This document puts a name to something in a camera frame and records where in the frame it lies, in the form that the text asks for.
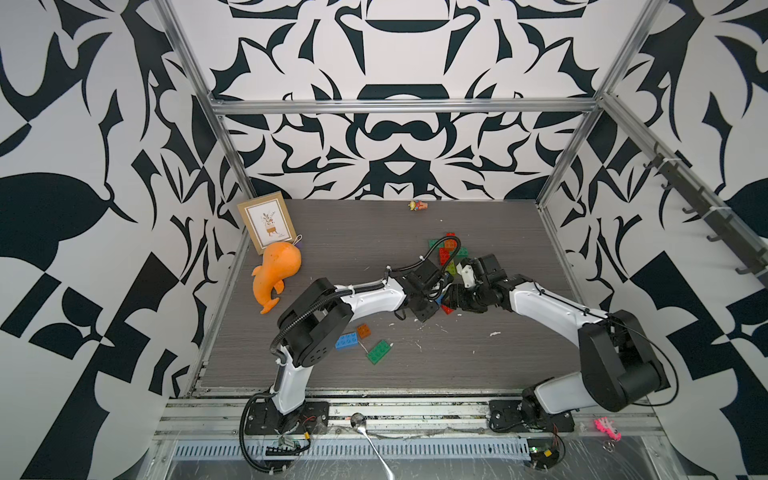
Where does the wall hook rack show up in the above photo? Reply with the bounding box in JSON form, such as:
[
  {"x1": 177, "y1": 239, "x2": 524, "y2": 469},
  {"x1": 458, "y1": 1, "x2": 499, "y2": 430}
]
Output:
[{"x1": 644, "y1": 142, "x2": 767, "y2": 289}]

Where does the metal spoon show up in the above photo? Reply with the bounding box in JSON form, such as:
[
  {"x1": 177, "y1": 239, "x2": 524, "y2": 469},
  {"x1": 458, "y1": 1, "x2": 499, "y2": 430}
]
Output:
[{"x1": 350, "y1": 412, "x2": 395, "y2": 480}]

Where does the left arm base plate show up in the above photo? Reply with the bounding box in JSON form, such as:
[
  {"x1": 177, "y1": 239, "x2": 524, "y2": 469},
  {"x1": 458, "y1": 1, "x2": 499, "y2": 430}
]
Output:
[{"x1": 243, "y1": 400, "x2": 330, "y2": 436}]

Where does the orange whale plush toy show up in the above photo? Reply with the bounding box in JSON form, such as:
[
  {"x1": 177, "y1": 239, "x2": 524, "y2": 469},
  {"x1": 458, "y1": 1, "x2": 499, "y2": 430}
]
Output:
[{"x1": 252, "y1": 242, "x2": 302, "y2": 315}]

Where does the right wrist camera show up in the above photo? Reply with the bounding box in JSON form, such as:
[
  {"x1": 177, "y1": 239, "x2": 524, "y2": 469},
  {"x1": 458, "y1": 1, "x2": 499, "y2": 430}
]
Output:
[{"x1": 456, "y1": 261, "x2": 476, "y2": 289}]

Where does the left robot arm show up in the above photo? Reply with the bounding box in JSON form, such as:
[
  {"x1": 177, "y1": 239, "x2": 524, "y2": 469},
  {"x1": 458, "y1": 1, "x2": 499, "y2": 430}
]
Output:
[{"x1": 238, "y1": 235, "x2": 462, "y2": 475}]

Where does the framed plant picture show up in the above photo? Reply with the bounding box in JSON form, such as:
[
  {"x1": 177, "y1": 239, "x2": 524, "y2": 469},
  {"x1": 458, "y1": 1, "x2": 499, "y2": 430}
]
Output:
[{"x1": 237, "y1": 192, "x2": 298, "y2": 255}]

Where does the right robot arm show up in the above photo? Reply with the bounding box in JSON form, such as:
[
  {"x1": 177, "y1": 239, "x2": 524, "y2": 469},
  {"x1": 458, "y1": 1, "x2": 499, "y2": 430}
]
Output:
[{"x1": 442, "y1": 255, "x2": 679, "y2": 429}]

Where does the small toy figure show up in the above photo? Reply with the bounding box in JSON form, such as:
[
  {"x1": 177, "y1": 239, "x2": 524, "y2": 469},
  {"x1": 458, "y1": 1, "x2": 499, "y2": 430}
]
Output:
[{"x1": 408, "y1": 200, "x2": 428, "y2": 211}]

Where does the pink clip toy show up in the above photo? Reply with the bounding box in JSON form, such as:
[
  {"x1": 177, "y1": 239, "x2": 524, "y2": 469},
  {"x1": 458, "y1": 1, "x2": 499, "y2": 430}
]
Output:
[{"x1": 594, "y1": 417, "x2": 622, "y2": 442}]

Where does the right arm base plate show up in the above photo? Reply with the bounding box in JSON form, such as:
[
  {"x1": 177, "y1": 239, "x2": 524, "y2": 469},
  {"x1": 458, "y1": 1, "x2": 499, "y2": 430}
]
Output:
[{"x1": 488, "y1": 399, "x2": 575, "y2": 433}]

